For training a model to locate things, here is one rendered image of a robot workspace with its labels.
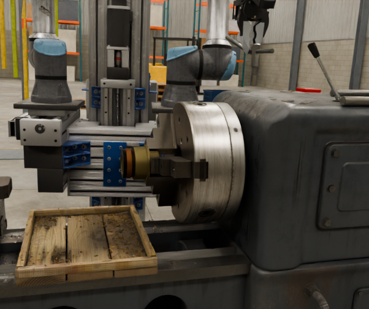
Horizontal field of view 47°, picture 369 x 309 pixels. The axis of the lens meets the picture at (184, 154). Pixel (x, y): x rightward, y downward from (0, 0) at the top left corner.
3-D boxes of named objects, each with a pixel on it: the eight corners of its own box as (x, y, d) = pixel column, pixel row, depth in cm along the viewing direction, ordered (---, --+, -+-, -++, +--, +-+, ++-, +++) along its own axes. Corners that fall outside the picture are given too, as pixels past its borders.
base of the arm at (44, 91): (36, 99, 168) (35, 73, 166) (75, 100, 169) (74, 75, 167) (26, 102, 153) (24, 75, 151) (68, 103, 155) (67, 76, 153)
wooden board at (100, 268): (133, 216, 129) (133, 204, 128) (157, 274, 95) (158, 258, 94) (30, 222, 121) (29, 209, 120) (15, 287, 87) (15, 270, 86)
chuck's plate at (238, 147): (200, 189, 132) (210, 91, 121) (236, 243, 104) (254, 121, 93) (189, 189, 131) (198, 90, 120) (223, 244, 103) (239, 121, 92)
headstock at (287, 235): (350, 197, 158) (365, 92, 149) (462, 253, 113) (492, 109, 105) (200, 204, 142) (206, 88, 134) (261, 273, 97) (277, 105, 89)
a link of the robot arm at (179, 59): (163, 79, 169) (165, 44, 166) (197, 80, 171) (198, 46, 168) (167, 81, 157) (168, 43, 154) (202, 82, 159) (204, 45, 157)
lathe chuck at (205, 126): (189, 189, 131) (198, 90, 120) (223, 244, 103) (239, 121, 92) (161, 190, 129) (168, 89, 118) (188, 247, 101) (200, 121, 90)
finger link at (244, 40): (241, 54, 125) (244, 22, 124) (249, 54, 120) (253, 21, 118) (231, 53, 125) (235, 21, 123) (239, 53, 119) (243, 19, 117)
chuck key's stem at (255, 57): (258, 86, 118) (262, 43, 116) (251, 85, 118) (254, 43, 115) (255, 85, 121) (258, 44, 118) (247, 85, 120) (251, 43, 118)
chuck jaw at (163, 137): (184, 155, 113) (179, 116, 118) (189, 147, 109) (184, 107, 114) (144, 156, 111) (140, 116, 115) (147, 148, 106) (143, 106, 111)
